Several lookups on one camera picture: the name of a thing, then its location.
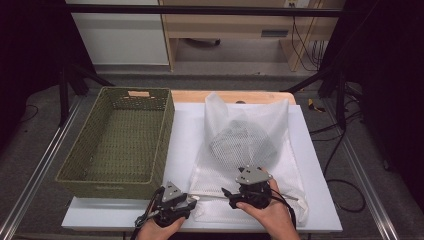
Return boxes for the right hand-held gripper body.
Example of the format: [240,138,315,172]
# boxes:
[233,165,274,210]

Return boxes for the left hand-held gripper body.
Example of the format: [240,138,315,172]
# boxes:
[153,180,189,228]

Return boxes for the white mesh laundry bag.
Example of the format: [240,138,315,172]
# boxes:
[188,91,309,224]

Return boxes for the blue denim jeans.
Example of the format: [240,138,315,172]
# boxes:
[209,119,279,168]

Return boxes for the green woven basket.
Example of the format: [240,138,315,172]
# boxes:
[54,86,176,201]

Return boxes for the person's left hand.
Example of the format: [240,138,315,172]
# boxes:
[136,203,186,240]

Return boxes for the person's right hand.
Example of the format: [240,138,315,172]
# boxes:
[235,167,301,240]

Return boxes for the white table board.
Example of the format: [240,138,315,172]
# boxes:
[61,101,344,233]

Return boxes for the yellow and black tool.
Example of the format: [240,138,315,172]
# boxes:
[307,98,327,113]

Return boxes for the black metal stand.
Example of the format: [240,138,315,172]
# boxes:
[58,63,114,128]
[281,66,363,131]

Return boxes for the wooden desk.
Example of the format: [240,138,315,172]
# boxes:
[159,0,346,72]

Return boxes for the white cabinet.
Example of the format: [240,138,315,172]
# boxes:
[68,0,169,66]

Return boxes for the black horizontal bar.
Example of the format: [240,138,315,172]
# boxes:
[66,3,344,18]

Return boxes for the black curtain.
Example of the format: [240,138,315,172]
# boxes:
[328,0,424,201]
[0,0,98,148]

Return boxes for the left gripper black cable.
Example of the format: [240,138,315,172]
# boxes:
[130,188,166,240]

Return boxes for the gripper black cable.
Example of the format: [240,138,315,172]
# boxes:
[270,189,298,231]
[130,188,166,240]

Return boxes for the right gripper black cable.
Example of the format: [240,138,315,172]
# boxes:
[270,189,298,231]

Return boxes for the black looped floor cable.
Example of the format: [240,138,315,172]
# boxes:
[309,109,367,213]

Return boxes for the aluminium rail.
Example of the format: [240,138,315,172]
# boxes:
[324,99,401,240]
[0,96,84,240]

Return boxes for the black hanging desk cables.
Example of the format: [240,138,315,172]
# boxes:
[291,16,329,72]

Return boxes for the thin black floor cable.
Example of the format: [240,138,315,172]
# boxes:
[18,104,39,124]

